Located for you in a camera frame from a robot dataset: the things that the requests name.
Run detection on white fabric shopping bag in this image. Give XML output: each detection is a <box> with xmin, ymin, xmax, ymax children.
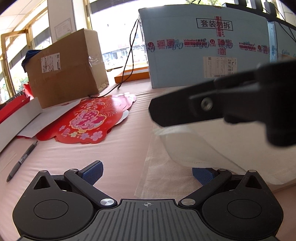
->
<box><xmin>135</xmin><ymin>120</ymin><xmax>295</xmax><ymax>200</ymax></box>

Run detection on large light blue carton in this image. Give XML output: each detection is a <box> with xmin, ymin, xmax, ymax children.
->
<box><xmin>139</xmin><ymin>4</ymin><xmax>270</xmax><ymax>88</ymax></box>

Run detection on white flat box lid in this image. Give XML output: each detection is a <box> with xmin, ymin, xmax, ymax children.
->
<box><xmin>0</xmin><ymin>98</ymin><xmax>42</xmax><ymax>151</ymax></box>

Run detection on red gift boxes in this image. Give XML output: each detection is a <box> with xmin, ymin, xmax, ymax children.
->
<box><xmin>0</xmin><ymin>83</ymin><xmax>34</xmax><ymax>123</ymax></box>

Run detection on black power cable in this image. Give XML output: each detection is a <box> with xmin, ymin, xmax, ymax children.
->
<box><xmin>87</xmin><ymin>18</ymin><xmax>140</xmax><ymax>98</ymax></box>

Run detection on orange flat box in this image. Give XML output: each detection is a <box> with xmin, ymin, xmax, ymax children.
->
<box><xmin>123</xmin><ymin>67</ymin><xmax>149</xmax><ymax>82</ymax></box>

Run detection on black marker pen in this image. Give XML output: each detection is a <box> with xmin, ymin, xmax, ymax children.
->
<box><xmin>6</xmin><ymin>141</ymin><xmax>38</xmax><ymax>183</ymax></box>

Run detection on red paper-cut decoration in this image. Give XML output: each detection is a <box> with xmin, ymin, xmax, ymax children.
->
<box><xmin>36</xmin><ymin>92</ymin><xmax>137</xmax><ymax>144</ymax></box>

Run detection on taped brown cardboard box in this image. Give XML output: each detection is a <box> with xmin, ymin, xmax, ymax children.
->
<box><xmin>22</xmin><ymin>29</ymin><xmax>109</xmax><ymax>108</ymax></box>

